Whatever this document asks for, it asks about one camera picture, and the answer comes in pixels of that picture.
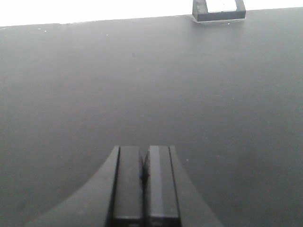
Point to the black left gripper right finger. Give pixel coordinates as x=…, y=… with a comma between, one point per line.
x=171, y=199

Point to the black framed white power socket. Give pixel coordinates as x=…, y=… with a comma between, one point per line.
x=215, y=10

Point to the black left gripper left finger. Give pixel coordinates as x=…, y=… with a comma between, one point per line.
x=112, y=197

